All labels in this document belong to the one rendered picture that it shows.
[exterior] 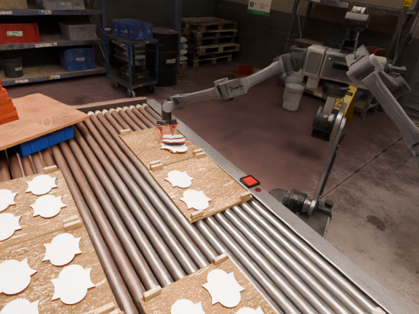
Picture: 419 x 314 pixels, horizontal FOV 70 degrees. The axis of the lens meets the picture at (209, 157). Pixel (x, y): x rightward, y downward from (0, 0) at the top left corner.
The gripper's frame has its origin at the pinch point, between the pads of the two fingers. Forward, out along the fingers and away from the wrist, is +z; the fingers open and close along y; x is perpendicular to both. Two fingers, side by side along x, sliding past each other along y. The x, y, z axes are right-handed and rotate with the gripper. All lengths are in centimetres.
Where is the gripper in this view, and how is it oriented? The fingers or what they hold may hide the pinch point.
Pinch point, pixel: (167, 135)
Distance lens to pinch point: 176.9
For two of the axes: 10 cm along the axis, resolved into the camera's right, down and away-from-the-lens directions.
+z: 0.0, 9.7, 2.5
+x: -8.3, -1.4, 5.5
